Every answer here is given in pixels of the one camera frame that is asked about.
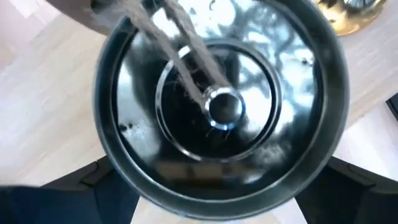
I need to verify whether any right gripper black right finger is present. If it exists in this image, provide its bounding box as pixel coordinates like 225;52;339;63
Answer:
295;156;398;224

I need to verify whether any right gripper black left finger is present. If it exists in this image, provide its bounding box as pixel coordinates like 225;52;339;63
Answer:
0;155;141;224

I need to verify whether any silver floral candle tin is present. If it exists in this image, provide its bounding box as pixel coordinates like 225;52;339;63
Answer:
93;0;351;222

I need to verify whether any tall gold candlestick holder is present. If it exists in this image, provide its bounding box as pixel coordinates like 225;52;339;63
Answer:
310;0;388;37

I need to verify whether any jute twine string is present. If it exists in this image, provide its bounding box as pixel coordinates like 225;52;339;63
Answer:
123;0;233;108

